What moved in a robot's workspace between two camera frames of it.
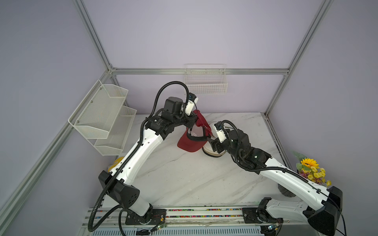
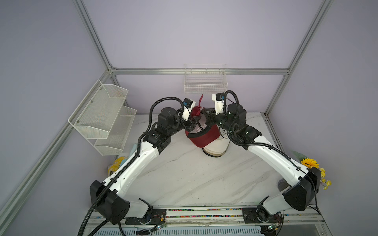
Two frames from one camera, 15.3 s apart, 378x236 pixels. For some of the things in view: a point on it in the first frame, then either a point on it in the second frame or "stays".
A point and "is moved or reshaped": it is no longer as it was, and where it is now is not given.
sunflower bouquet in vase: [309, 168] stays
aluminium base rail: [250, 221] stays
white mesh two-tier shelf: [103, 118] stays
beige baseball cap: [208, 150] stays
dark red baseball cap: [196, 136] is moved or reshaped
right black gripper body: [216, 144] → [220, 120]
